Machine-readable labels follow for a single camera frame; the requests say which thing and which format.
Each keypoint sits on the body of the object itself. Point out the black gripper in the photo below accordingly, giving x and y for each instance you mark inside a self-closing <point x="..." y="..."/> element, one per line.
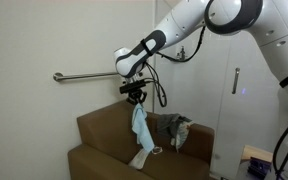
<point x="136" y="97"/>

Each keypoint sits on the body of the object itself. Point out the light blue cloth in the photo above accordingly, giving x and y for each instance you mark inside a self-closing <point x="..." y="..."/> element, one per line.
<point x="139" y="127"/>

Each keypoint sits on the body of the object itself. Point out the grey towel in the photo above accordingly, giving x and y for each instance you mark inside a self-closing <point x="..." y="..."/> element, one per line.
<point x="170" y="125"/>

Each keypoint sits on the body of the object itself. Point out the light blue patterned towel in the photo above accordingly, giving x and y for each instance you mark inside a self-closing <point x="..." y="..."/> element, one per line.
<point x="181" y="135"/>

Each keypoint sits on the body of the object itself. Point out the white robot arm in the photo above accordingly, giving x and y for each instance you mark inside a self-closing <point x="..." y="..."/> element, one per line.
<point x="237" y="33"/>

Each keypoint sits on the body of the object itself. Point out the brown leather sofa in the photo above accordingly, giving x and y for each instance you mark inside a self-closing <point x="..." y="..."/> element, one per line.
<point x="109" y="144"/>

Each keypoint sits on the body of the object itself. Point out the glass shower door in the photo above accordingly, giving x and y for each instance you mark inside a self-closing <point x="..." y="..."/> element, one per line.
<point x="201" y="89"/>

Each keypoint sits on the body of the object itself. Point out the dark blue object on stool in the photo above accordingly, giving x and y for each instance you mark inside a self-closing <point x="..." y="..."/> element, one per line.
<point x="258" y="166"/>

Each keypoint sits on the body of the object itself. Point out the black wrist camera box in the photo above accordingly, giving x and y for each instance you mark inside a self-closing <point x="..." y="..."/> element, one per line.
<point x="132" y="87"/>

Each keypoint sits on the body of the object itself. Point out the chrome wall grab bar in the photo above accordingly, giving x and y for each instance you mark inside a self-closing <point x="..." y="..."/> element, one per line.
<point x="59" y="77"/>

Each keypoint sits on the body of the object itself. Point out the chrome shower door handle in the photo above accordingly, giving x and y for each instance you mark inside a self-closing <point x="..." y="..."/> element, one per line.
<point x="236" y="77"/>

